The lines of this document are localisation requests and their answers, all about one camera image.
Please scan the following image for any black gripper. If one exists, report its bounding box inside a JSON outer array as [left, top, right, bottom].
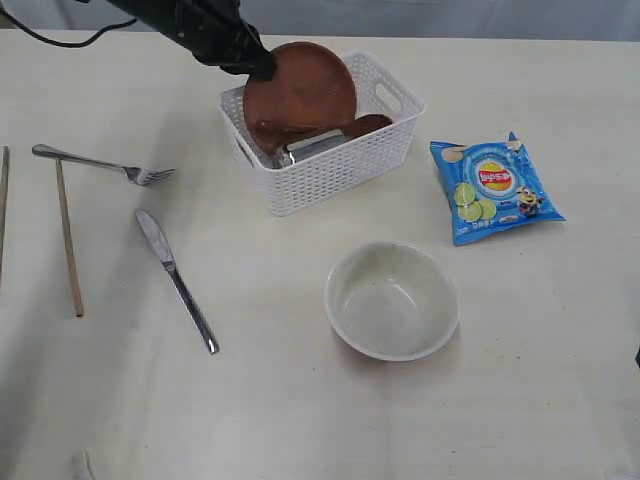
[[173, 1, 277, 81]]

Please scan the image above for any brown round plate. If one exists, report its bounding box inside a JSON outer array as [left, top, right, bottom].
[[243, 42, 357, 155]]

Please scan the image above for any silver fork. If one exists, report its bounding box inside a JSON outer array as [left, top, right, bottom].
[[32, 144, 175, 187]]

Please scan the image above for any silver table knife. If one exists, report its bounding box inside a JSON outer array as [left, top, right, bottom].
[[134, 209, 220, 355]]

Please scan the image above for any wooden chopstick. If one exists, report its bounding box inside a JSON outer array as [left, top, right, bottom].
[[0, 146, 10, 272], [55, 159, 85, 318]]

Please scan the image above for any blue chips bag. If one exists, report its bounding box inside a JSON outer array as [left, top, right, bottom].
[[429, 133, 565, 246]]

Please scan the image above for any white speckled bowl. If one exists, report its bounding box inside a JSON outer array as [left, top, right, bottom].
[[323, 241, 461, 362]]

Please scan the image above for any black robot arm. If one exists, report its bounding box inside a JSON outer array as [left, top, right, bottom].
[[112, 0, 277, 80]]

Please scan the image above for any silver foil packet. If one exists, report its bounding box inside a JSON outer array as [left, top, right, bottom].
[[272, 129, 348, 169]]

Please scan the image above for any brown wooden spoon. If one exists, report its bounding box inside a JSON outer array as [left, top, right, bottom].
[[254, 112, 395, 142]]

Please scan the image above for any white perforated plastic basket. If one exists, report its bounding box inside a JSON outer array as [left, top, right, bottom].
[[219, 50, 426, 216]]

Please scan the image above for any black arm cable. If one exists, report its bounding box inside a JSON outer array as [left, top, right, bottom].
[[0, 0, 139, 49]]

